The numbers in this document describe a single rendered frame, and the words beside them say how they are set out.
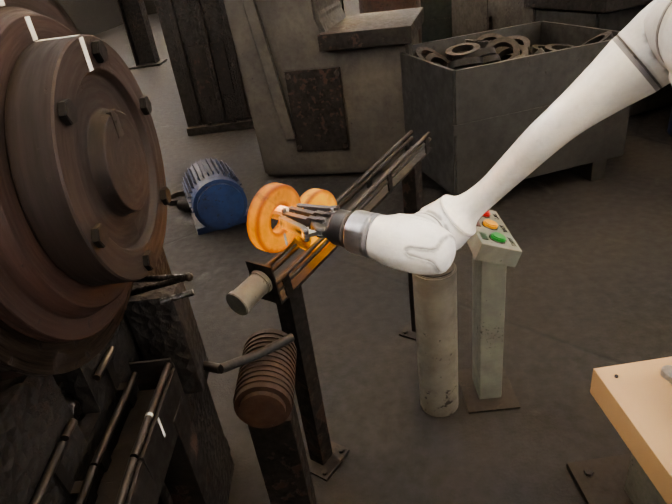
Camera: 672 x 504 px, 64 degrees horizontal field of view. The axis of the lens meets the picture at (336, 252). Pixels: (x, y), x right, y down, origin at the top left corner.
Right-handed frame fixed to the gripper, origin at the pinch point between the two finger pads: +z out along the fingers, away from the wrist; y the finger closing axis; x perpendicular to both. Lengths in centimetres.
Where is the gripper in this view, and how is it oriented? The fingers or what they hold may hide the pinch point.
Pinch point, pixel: (275, 211)
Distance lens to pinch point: 120.3
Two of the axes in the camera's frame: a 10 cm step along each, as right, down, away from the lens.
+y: 5.5, -4.8, 6.9
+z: -8.3, -2.3, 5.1
